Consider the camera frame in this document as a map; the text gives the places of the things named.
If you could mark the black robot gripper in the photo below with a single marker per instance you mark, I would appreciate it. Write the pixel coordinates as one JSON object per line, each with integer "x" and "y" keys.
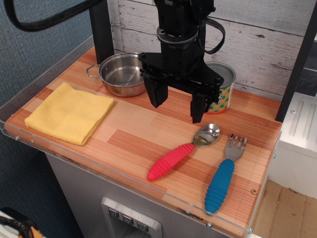
{"x": 183, "y": 68}

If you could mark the yellow rag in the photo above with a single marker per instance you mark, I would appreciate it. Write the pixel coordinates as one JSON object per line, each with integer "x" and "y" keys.
{"x": 69, "y": 115}

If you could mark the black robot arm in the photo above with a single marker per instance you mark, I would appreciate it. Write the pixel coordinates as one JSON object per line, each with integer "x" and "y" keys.
{"x": 182, "y": 22}

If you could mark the patterned tin can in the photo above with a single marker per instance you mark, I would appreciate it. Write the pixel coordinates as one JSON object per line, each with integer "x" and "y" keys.
{"x": 229, "y": 76}

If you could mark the small steel pot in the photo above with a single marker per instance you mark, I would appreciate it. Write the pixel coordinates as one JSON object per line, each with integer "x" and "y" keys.
{"x": 120, "y": 74}

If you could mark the white toy appliance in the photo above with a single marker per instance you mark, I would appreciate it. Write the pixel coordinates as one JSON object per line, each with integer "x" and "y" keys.
{"x": 294, "y": 162}

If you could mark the clear acrylic table guard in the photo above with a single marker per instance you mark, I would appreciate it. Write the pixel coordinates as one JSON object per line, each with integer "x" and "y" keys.
{"x": 112, "y": 165}

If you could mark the silver dispenser button panel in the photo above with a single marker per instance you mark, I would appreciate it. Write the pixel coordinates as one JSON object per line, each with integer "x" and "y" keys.
{"x": 125, "y": 222}

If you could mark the grey toy fridge cabinet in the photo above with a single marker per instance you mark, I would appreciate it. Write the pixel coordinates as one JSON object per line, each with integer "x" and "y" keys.
{"x": 99, "y": 205}

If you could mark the orange object at corner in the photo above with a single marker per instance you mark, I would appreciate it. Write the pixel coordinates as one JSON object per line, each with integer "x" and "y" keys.
{"x": 36, "y": 233}

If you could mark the red handled spoon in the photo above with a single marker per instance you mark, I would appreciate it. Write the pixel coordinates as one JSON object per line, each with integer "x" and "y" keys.
{"x": 204, "y": 137}

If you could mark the blue handled fork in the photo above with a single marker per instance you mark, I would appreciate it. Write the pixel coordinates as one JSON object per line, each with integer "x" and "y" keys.
{"x": 218, "y": 188}

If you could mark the black left frame post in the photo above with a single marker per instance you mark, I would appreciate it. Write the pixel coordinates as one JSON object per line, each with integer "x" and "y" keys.
{"x": 101, "y": 28}

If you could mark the black frame post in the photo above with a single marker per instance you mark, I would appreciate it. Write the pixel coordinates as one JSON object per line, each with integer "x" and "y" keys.
{"x": 298, "y": 66}
{"x": 101, "y": 28}

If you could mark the black right frame post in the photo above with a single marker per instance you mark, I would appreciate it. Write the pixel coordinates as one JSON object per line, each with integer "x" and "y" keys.
{"x": 298, "y": 66}

